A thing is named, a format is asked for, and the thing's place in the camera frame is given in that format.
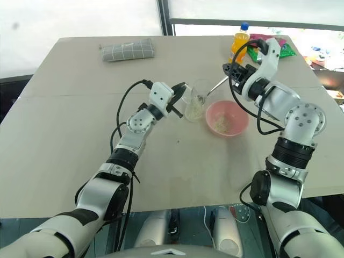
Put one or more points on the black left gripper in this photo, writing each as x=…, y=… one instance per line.
x=175, y=99

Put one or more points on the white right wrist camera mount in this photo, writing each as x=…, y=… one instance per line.
x=268, y=61

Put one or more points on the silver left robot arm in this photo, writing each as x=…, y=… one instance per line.
x=134, y=126

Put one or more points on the grey robot torso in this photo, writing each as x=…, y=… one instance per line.
x=172, y=252

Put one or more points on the green snack bag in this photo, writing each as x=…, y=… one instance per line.
x=287, y=51

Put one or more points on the pink bowl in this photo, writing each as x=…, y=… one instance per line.
x=215, y=108

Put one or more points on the pink snack bag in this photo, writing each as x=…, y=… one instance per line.
x=254, y=36

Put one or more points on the orange drink bottle blue cap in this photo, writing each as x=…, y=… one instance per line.
x=239, y=44

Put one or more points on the oatmeal in glass mug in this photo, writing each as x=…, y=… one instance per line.
x=193, y=113

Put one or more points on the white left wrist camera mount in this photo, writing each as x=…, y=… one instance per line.
x=161, y=94

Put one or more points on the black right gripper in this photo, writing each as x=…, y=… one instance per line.
x=242, y=74

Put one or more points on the white rounded leg cover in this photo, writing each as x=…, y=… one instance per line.
x=227, y=233
x=153, y=231

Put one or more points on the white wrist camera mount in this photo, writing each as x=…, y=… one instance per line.
x=268, y=61
x=161, y=94

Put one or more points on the metal spoon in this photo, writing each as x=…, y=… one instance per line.
x=217, y=86

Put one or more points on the dark window frame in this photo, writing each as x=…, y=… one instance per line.
x=165, y=16

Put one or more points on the grey checked pouch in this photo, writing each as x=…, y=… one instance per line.
x=126, y=50

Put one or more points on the oatmeal in pink bowl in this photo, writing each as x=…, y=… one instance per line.
x=222, y=124

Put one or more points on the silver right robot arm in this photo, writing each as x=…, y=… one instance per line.
x=303, y=121

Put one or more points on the clear glass mug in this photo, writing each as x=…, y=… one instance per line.
x=194, y=88

